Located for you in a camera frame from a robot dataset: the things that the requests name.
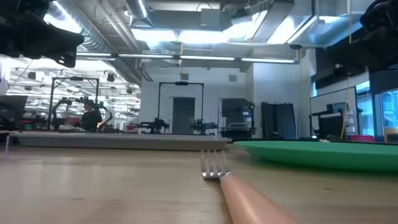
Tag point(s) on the green plate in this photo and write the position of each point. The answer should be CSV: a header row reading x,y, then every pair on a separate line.
x,y
326,155

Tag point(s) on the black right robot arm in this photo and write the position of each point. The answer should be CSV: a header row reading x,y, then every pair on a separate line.
x,y
382,14

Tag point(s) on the black background robot arm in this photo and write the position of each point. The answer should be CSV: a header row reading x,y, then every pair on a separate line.
x,y
62,102
107,113

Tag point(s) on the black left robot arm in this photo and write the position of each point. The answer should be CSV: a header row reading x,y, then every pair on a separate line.
x,y
18,4

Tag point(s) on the grey plastic tray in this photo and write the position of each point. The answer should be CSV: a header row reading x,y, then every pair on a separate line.
x,y
124,143

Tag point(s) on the black monitor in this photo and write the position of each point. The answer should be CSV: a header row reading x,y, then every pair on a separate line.
x,y
12,107

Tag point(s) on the yellow box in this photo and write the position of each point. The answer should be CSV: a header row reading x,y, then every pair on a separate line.
x,y
391,132

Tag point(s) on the black pegboard cart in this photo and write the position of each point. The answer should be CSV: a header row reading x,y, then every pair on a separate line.
x,y
331,126

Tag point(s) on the red bin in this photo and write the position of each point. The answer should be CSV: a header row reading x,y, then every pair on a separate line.
x,y
360,138

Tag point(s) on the person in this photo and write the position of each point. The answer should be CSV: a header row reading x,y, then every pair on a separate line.
x,y
90,119

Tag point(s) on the black dome object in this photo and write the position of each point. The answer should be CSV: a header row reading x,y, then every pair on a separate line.
x,y
275,135

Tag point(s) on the black background robot arms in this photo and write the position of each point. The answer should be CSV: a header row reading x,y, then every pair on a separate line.
x,y
155,126
202,127

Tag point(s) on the black robot station cart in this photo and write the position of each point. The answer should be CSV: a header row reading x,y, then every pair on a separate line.
x,y
236,109

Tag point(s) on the long linear ceiling light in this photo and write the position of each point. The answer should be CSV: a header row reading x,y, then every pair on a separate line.
x,y
205,58

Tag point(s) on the large silver spiral duct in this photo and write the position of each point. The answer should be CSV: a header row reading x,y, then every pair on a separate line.
x,y
96,43

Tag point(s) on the black gantry frame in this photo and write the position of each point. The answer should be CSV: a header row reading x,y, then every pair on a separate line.
x,y
50,102
181,83

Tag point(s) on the black dome security camera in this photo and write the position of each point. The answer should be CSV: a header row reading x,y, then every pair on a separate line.
x,y
295,47

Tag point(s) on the small silver spiral duct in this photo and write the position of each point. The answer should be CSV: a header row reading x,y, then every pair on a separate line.
x,y
138,9

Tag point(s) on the grey wall vent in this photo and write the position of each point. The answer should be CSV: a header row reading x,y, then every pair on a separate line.
x,y
232,78
184,76

